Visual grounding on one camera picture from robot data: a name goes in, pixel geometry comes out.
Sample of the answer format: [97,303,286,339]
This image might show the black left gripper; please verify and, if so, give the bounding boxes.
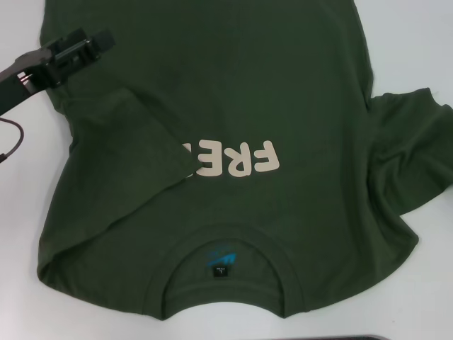
[0,30,116,116]

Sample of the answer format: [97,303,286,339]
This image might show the dark green FREE T-shirt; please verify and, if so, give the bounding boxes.
[37,0,453,316]

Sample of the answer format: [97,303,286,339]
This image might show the thin dark wrist cable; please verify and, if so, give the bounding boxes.
[0,118,24,164]

